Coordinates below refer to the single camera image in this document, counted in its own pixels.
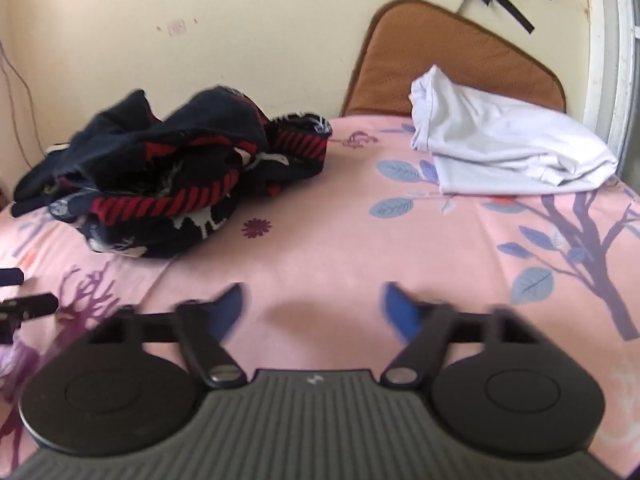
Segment brown mesh cushion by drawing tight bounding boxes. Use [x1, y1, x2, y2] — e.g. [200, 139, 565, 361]
[341, 0, 566, 117]

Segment white folded garment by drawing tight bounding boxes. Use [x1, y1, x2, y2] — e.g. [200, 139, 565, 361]
[409, 65, 618, 196]

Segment pink floral bed sheet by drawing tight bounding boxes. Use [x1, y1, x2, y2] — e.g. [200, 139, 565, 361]
[1, 116, 639, 474]

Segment navy red patterned sweater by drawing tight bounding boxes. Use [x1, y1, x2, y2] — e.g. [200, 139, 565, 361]
[11, 86, 332, 259]

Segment small wall sticker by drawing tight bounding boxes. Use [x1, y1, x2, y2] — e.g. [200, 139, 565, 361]
[167, 18, 186, 36]

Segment red and black wall cables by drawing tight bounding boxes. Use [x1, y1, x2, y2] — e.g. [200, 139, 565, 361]
[0, 41, 47, 166]

